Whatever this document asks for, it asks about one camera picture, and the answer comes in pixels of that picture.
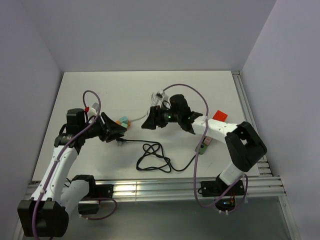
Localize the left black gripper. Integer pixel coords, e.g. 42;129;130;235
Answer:
80;112;127;143

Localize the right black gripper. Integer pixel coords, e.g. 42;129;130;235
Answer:
141;104;181;130

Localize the light blue plug adapter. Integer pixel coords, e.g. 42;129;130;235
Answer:
117;116;129;128

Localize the pink plug adapter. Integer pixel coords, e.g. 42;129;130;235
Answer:
203;136;212;146

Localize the red cube plug adapter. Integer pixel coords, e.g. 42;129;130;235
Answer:
212;110;228;122

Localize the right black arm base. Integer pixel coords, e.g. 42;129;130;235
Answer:
197;180;248;214

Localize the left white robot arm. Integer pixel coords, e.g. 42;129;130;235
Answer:
17;108;127;240

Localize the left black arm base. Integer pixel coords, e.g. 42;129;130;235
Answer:
77;184;114;216

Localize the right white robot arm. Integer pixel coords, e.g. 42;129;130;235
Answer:
141;94;267;195

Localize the green power strip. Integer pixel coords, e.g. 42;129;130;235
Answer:
195;142;208;155

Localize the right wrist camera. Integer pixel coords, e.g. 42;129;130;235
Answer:
151;90;169;106

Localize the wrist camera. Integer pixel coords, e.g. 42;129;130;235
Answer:
151;90;169;106
84;102;100;118

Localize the black power cord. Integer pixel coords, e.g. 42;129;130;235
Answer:
116;138;200;173

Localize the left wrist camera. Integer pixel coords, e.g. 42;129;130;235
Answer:
84;102;100;118

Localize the aluminium mounting rail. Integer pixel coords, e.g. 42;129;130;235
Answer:
23;176;286;205

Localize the aluminium side frame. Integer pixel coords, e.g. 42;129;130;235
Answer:
231;70;301;240

